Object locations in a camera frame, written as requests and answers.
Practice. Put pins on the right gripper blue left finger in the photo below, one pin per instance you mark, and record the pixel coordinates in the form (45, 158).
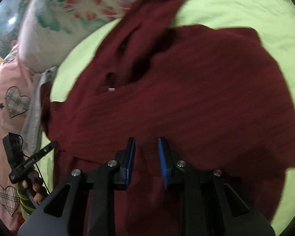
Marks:
(125, 159)

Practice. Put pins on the light green bed sheet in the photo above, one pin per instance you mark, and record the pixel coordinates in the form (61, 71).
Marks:
(274, 20)

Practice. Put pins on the grey folded towel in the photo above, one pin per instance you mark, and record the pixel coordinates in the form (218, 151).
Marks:
(31, 131)

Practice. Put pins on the dark red knit sweater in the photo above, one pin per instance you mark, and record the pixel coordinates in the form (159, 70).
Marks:
(217, 96)

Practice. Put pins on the gold framed landscape painting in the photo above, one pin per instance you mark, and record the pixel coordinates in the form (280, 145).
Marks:
(11, 16)

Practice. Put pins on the white floral quilt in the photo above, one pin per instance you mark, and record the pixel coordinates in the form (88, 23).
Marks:
(52, 28)

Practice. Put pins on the person left hand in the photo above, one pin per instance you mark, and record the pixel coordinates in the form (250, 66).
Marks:
(34, 183)

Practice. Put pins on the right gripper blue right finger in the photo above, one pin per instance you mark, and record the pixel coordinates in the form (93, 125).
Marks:
(168, 160)

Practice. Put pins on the pink heart print pillow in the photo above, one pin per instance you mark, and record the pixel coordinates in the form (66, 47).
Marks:
(16, 86)

